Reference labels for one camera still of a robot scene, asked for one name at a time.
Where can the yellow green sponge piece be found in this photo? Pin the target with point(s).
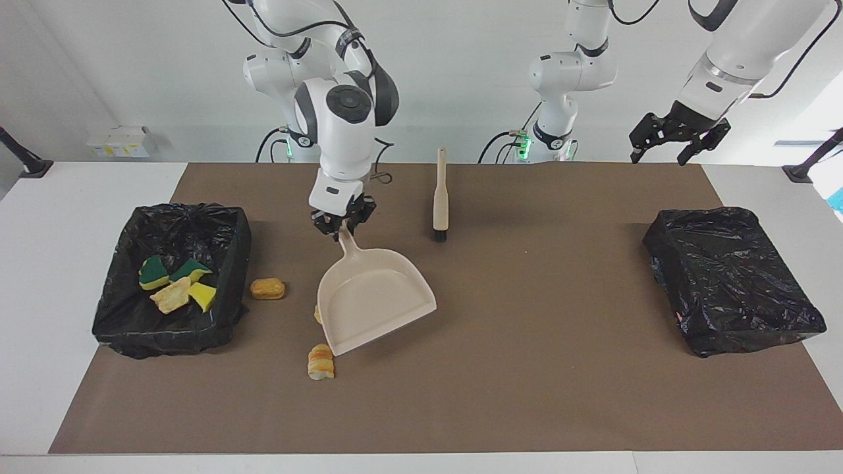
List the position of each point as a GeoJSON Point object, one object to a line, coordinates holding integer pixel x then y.
{"type": "Point", "coordinates": [191, 268]}
{"type": "Point", "coordinates": [154, 271]}
{"type": "Point", "coordinates": [203, 297]}

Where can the beige plastic dustpan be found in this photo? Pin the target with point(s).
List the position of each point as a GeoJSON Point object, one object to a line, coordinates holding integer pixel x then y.
{"type": "Point", "coordinates": [372, 296]}

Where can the striped croissant piece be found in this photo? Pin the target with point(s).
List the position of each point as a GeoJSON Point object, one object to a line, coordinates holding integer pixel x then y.
{"type": "Point", "coordinates": [321, 363]}

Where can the brown table mat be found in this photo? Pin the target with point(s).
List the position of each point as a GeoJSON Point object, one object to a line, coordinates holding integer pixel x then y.
{"type": "Point", "coordinates": [421, 408]}

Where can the black camera stand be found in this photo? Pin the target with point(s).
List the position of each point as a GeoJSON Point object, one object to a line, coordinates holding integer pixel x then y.
{"type": "Point", "coordinates": [29, 164]}
{"type": "Point", "coordinates": [800, 172]}

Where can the beige hand brush black bristles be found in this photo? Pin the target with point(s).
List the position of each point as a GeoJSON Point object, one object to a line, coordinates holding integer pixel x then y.
{"type": "Point", "coordinates": [440, 197]}

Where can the white wall boxes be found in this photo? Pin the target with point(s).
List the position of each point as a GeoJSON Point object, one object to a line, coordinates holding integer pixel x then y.
{"type": "Point", "coordinates": [122, 141]}

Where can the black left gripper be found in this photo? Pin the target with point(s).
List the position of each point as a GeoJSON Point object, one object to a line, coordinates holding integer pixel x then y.
{"type": "Point", "coordinates": [690, 120]}

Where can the orange striped bread slice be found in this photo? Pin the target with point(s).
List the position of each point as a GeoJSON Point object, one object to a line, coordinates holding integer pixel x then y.
{"type": "Point", "coordinates": [171, 296]}

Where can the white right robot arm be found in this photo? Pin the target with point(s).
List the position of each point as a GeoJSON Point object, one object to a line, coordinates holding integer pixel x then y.
{"type": "Point", "coordinates": [342, 151]}

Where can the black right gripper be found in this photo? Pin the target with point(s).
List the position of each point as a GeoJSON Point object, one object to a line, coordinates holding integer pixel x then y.
{"type": "Point", "coordinates": [346, 212]}

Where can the teal object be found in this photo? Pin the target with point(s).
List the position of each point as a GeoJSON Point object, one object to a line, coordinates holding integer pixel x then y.
{"type": "Point", "coordinates": [838, 201]}

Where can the bin with black bag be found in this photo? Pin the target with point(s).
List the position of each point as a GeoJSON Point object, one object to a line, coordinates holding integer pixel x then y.
{"type": "Point", "coordinates": [731, 276]}
{"type": "Point", "coordinates": [132, 329]}

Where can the pale yellow bread chunk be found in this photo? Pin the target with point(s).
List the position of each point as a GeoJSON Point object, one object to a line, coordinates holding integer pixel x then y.
{"type": "Point", "coordinates": [318, 315]}

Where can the brown bread bun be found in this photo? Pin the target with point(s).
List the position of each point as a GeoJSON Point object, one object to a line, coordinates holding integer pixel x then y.
{"type": "Point", "coordinates": [267, 289]}

